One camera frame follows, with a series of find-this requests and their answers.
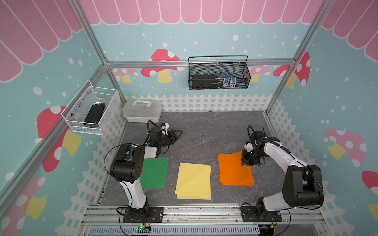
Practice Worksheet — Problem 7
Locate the aluminium front rail frame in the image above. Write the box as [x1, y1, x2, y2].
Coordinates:
[77, 203, 331, 236]

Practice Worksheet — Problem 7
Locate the white wire basket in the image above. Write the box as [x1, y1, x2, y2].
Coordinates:
[61, 81, 121, 135]

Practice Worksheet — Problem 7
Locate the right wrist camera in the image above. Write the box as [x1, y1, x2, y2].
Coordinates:
[244, 142, 254, 152]

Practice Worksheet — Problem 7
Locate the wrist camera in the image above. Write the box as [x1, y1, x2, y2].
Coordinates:
[160, 123, 169, 135]
[244, 142, 254, 152]

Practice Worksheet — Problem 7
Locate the black box in mesh basket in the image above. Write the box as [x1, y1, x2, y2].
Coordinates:
[190, 74, 219, 89]

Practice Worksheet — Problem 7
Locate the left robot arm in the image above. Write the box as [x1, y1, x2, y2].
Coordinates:
[105, 120, 184, 223]

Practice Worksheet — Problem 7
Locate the yellow paper sheet bottom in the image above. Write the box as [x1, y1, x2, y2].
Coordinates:
[175, 163, 212, 200]

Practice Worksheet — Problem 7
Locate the orange paper sheet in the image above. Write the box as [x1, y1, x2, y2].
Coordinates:
[220, 166, 255, 186]
[218, 151, 244, 168]

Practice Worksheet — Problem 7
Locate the white plastic storage box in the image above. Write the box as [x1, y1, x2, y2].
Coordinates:
[122, 98, 162, 124]

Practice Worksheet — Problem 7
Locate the blue white item in basket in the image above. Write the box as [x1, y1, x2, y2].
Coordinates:
[215, 71, 236, 89]

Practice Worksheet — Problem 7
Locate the small green circuit board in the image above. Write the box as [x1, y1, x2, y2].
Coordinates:
[137, 225, 151, 234]

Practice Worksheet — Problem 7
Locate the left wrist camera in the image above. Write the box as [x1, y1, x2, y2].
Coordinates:
[160, 123, 169, 135]

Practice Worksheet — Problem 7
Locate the green paper sheet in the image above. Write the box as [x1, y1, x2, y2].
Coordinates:
[140, 158, 169, 188]

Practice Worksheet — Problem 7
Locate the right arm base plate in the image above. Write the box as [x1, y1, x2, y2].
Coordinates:
[240, 206, 282, 224]

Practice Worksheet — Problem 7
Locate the black wire mesh basket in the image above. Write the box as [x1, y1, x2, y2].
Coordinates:
[188, 55, 251, 90]

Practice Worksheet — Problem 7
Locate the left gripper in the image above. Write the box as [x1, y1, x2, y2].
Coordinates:
[158, 129, 183, 147]

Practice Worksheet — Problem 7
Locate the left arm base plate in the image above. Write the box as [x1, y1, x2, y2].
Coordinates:
[122, 207, 164, 223]

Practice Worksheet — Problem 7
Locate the black item in white basket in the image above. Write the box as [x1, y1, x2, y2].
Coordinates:
[83, 103, 105, 128]

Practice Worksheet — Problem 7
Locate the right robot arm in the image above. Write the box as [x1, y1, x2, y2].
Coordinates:
[241, 125, 324, 222]

